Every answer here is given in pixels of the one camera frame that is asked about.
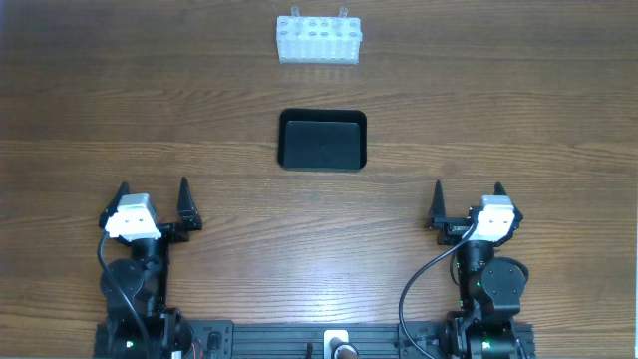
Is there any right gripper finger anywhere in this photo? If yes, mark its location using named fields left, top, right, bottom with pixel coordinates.
left=493, top=181, right=524, bottom=231
left=429, top=179, right=448, bottom=219

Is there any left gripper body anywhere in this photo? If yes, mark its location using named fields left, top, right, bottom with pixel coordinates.
left=157, top=222, right=190, bottom=244

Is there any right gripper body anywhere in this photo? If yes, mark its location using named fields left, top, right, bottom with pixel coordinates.
left=425, top=215, right=474, bottom=246

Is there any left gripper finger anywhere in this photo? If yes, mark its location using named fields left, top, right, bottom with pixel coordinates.
left=98, top=181, right=131, bottom=231
left=176, top=176, right=203, bottom=232

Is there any black tray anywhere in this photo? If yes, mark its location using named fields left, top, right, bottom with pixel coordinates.
left=276, top=108, right=369, bottom=174

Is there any white test tube rack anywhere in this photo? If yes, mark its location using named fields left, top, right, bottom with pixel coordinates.
left=275, top=14, right=364, bottom=66

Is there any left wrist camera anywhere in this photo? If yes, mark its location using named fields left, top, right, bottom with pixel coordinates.
left=103, top=192, right=163, bottom=244

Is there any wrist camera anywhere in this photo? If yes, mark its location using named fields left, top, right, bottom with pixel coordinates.
left=468, top=194, right=517, bottom=244
left=103, top=192, right=163, bottom=244

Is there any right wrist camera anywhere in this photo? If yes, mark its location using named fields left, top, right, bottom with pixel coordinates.
left=468, top=194, right=517, bottom=244

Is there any black cable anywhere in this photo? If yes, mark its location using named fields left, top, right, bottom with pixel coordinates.
left=96, top=229, right=154, bottom=359
left=397, top=223, right=479, bottom=359

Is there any mounting rail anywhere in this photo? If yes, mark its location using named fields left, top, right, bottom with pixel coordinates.
left=94, top=319, right=537, bottom=359

